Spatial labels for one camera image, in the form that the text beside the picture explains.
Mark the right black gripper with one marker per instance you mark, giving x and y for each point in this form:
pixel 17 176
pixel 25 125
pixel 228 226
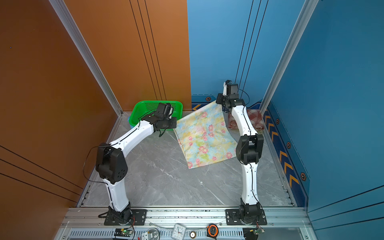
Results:
pixel 219 101

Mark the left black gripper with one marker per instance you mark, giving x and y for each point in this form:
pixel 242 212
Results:
pixel 174 125

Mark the red plaid skirt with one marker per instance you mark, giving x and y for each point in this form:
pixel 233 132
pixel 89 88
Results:
pixel 255 118

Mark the cream yellow cloth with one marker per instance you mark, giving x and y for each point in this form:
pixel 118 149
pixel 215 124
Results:
pixel 204 138

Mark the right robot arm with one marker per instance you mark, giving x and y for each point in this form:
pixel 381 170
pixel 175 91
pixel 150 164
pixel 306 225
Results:
pixel 248 152

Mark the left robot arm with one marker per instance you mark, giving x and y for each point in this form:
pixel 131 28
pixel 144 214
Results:
pixel 112 166

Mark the green plastic basket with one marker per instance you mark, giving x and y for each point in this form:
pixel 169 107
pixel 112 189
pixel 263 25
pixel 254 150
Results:
pixel 145 107

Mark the white square clock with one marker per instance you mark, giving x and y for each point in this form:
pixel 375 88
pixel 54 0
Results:
pixel 178 232

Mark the white power plug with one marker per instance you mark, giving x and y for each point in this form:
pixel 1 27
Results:
pixel 146 236

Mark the green circuit board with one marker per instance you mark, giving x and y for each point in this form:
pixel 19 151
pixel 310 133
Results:
pixel 123 234

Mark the small tape roll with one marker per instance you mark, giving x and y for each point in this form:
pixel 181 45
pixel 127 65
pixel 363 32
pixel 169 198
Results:
pixel 193 234

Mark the orange black tape measure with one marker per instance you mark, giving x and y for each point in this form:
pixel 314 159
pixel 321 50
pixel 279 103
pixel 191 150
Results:
pixel 212 231

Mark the right small circuit board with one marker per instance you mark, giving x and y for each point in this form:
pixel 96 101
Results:
pixel 258 231

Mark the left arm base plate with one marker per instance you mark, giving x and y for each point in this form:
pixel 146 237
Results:
pixel 135 217

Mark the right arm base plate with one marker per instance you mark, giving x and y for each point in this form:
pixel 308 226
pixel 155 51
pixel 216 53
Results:
pixel 234 217

